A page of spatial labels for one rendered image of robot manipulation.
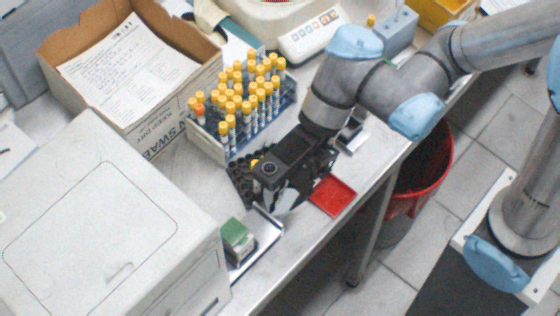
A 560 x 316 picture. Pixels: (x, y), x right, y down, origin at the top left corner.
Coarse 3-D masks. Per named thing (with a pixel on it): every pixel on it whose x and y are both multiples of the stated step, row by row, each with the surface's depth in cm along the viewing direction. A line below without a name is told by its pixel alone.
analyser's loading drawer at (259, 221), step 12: (252, 216) 113; (264, 216) 112; (252, 228) 111; (264, 228) 111; (276, 228) 111; (264, 240) 110; (228, 252) 106; (252, 252) 108; (228, 264) 108; (240, 264) 107
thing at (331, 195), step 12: (324, 180) 121; (336, 180) 121; (312, 192) 119; (324, 192) 119; (336, 192) 119; (348, 192) 119; (324, 204) 118; (336, 204) 118; (348, 204) 118; (336, 216) 116
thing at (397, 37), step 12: (396, 12) 130; (408, 12) 130; (384, 24) 128; (396, 24) 128; (408, 24) 129; (384, 36) 126; (396, 36) 128; (408, 36) 133; (384, 48) 129; (396, 48) 133; (408, 48) 136; (396, 60) 135
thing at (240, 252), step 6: (222, 240) 104; (252, 240) 105; (228, 246) 104; (240, 246) 104; (246, 246) 105; (252, 246) 107; (234, 252) 104; (240, 252) 104; (246, 252) 106; (240, 258) 106
